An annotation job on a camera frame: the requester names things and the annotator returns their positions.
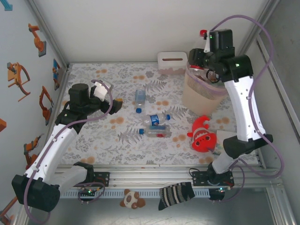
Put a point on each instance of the pale blue label bottle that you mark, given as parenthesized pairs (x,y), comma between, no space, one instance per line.
(140,96)

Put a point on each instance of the dark blue label cola bottle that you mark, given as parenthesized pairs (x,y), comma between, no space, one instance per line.
(154,119)

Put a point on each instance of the clear bottle blue cap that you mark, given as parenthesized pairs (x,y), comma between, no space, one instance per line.
(157,131)

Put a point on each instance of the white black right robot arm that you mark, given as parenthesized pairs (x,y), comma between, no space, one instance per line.
(246,112)

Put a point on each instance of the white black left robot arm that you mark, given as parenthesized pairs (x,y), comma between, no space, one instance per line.
(51,152)

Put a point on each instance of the beige bin with pink liner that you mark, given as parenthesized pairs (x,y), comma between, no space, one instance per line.
(199,98)

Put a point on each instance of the white tissue box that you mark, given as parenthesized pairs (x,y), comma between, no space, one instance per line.
(171,68)

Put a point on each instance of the grey floral tablecloth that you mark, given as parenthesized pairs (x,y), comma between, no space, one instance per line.
(93,70)

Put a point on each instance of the clear bag of colourful candies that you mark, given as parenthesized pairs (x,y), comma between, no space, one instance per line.
(225,134)

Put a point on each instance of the red fish plush toy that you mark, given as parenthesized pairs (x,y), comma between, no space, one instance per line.
(201,140)

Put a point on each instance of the small controller board with LEDs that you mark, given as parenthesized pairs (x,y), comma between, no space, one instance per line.
(216,194)
(88,192)

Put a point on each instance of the brown white panda plush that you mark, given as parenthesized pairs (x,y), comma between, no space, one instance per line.
(131,199)

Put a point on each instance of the black white striped sock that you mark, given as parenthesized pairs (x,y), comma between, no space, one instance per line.
(173,194)

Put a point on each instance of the blue orange wall sticker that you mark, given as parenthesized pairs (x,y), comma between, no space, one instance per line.
(56,70)

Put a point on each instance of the aluminium frame post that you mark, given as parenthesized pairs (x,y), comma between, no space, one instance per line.
(47,30)
(269,9)

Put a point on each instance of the aluminium table rail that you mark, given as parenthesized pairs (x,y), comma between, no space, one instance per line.
(152,175)

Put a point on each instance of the small orange wall sticker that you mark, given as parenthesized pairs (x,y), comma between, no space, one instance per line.
(2,125)

